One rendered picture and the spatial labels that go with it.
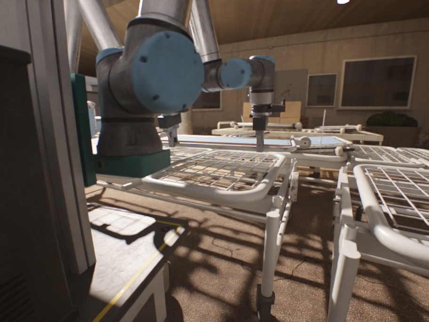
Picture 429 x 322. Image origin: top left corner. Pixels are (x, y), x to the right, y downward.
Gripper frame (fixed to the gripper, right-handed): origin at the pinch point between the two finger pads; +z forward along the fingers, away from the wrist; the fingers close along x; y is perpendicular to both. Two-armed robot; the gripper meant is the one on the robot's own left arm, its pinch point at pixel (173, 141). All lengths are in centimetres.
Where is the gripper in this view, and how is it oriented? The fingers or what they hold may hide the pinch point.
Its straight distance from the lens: 98.7
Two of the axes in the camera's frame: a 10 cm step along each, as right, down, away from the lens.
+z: 0.6, 9.2, 3.8
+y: -9.5, -0.7, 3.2
